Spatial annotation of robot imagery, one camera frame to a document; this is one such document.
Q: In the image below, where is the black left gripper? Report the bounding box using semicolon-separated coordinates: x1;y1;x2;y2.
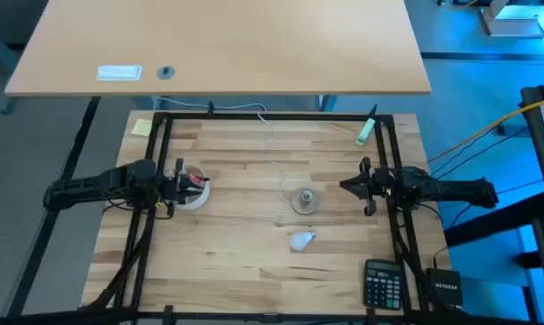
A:
158;157;211;217

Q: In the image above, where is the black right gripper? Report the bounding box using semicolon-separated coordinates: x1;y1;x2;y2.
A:
338;156;403;218

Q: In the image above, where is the metal lamp socket with base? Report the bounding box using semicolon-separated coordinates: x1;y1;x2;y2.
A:
290;187;321;216

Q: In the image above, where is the white lightbulb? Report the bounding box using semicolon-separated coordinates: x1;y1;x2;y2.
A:
289;229;318;253

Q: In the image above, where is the white tape roll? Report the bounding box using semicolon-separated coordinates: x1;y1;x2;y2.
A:
174;163;213;212

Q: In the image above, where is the green marker pen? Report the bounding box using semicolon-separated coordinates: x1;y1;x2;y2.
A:
355;104;379;146

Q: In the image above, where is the yellow sticky note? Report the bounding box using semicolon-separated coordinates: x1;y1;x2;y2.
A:
130;118;153;138

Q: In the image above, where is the black calculator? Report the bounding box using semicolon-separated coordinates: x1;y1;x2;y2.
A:
363;258;404;311

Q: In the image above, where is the beige wooden desk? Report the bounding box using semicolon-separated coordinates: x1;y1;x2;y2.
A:
0;0;432;114

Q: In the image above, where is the white machine base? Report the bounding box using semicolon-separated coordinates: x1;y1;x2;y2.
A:
478;0;544;38

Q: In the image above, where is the white lamp cable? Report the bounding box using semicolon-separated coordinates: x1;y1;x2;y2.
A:
153;96;295;205

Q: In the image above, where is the black cable bundle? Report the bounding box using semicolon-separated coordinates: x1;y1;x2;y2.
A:
391;202;444;312
79;205;158;312

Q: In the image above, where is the black metal frame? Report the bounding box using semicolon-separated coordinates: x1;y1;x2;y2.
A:
0;110;530;325

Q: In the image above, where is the yellow cable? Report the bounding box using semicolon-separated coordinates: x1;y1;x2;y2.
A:
427;95;544;163

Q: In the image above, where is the blue cable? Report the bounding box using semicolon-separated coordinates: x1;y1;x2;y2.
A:
445;179;544;229
430;125;532;178

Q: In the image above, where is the black Netgear network switch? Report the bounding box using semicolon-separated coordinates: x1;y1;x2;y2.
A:
424;266;465;312

